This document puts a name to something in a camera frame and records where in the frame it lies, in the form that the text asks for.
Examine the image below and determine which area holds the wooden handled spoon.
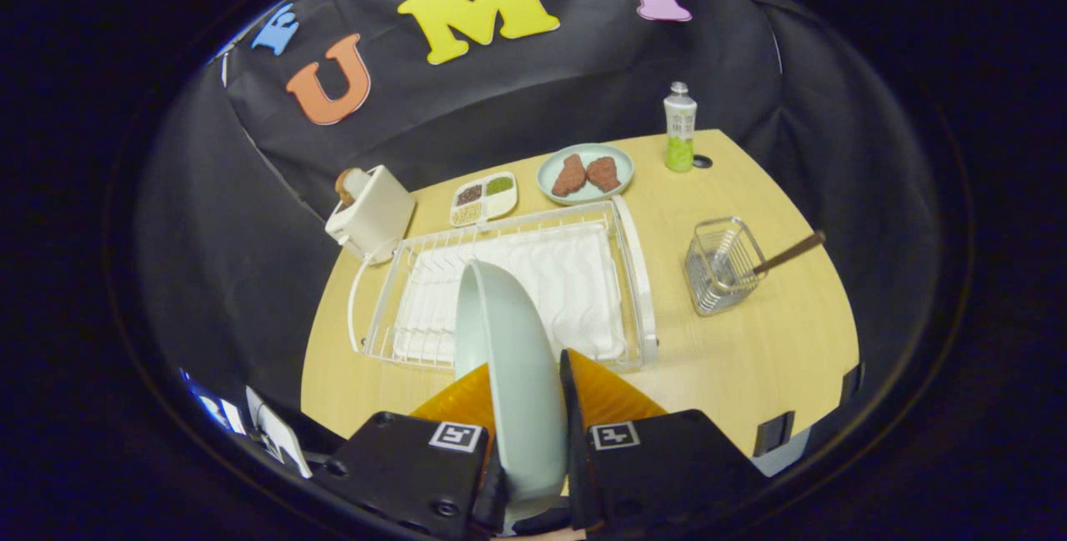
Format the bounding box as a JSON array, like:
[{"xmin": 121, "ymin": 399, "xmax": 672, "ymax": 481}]
[{"xmin": 710, "ymin": 229, "xmax": 828, "ymax": 292}]

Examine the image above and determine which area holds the white toaster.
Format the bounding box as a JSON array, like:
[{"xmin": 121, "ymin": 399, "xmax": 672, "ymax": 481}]
[{"xmin": 325, "ymin": 164, "xmax": 416, "ymax": 265}]

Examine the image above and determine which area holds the white wire dish rack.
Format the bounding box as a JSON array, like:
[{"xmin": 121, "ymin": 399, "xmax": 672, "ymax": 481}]
[{"xmin": 348, "ymin": 195, "xmax": 659, "ymax": 373}]

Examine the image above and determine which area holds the pale green plate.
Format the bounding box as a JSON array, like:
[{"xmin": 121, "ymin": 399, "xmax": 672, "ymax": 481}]
[{"xmin": 453, "ymin": 258, "xmax": 569, "ymax": 525}]

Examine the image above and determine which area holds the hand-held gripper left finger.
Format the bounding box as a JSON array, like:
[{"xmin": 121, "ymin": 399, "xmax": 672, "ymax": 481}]
[{"xmin": 310, "ymin": 362, "xmax": 509, "ymax": 540}]

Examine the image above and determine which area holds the clear wire basket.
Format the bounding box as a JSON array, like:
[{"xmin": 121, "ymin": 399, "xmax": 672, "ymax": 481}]
[{"xmin": 684, "ymin": 217, "xmax": 769, "ymax": 317}]

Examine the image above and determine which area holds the green tea bottle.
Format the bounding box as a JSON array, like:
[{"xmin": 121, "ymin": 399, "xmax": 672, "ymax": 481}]
[{"xmin": 664, "ymin": 82, "xmax": 698, "ymax": 173}]

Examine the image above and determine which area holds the brown meat piece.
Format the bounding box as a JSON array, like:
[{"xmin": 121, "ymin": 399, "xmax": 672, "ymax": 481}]
[
  {"xmin": 552, "ymin": 154, "xmax": 589, "ymax": 198},
  {"xmin": 587, "ymin": 157, "xmax": 623, "ymax": 193}
]

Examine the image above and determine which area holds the white divided condiment tray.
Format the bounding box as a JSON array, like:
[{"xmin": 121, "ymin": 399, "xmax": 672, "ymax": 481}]
[{"xmin": 449, "ymin": 172, "xmax": 518, "ymax": 228}]

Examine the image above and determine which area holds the white sheet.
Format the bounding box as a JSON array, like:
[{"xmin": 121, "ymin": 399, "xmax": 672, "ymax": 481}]
[{"xmin": 244, "ymin": 385, "xmax": 313, "ymax": 479}]

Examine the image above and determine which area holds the white drip tray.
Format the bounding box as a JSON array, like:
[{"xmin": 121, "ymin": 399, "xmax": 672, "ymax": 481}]
[{"xmin": 392, "ymin": 223, "xmax": 628, "ymax": 363}]

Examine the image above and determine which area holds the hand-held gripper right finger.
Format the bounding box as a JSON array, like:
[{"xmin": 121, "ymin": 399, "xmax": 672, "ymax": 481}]
[{"xmin": 559, "ymin": 348, "xmax": 772, "ymax": 535}]

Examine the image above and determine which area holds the pale green serving dish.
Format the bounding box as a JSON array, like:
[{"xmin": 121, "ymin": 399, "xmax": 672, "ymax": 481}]
[{"xmin": 536, "ymin": 143, "xmax": 636, "ymax": 206}]

